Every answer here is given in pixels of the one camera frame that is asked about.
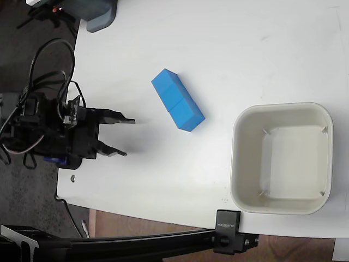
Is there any black table clamp bracket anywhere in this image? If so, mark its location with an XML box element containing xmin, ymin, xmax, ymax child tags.
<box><xmin>212</xmin><ymin>209</ymin><xmax>260</xmax><ymax>255</ymax></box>

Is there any blue cube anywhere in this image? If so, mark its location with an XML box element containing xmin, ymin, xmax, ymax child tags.
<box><xmin>166</xmin><ymin>97</ymin><xmax>206</xmax><ymax>133</ymax></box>
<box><xmin>151</xmin><ymin>68</ymin><xmax>183</xmax><ymax>95</ymax></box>
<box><xmin>158</xmin><ymin>81</ymin><xmax>192</xmax><ymax>113</ymax></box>

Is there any black six-joint robot arm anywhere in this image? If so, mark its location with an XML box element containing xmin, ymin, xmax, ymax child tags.
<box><xmin>0</xmin><ymin>87</ymin><xmax>82</xmax><ymax>170</ymax></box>

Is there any grey-blue plastic base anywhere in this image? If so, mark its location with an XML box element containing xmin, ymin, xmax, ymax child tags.
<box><xmin>61</xmin><ymin>0</ymin><xmax>118</xmax><ymax>33</ymax></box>

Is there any black aluminium rail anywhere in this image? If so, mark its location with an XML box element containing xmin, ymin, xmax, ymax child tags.
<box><xmin>69</xmin><ymin>228</ymin><xmax>218</xmax><ymax>262</ymax></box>

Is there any black camera cable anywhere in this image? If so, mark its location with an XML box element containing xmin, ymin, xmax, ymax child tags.
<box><xmin>27</xmin><ymin>38</ymin><xmax>86</xmax><ymax>110</ymax></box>

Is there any white square bowl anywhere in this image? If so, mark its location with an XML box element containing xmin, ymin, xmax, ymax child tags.
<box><xmin>229</xmin><ymin>102</ymin><xmax>334</xmax><ymax>216</ymax></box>

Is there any black metal stand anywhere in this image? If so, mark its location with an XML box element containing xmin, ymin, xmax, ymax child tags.
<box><xmin>0</xmin><ymin>224</ymin><xmax>73</xmax><ymax>262</ymax></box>

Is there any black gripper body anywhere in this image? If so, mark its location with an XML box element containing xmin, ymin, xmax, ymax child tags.
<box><xmin>70</xmin><ymin>107</ymin><xmax>101</xmax><ymax>160</ymax></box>

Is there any small circuit board camera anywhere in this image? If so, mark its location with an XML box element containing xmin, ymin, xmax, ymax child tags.
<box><xmin>63</xmin><ymin>95</ymin><xmax>84</xmax><ymax>129</ymax></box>

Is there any thin black floor cable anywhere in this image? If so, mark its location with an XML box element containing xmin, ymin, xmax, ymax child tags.
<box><xmin>56</xmin><ymin>195</ymin><xmax>84</xmax><ymax>239</ymax></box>

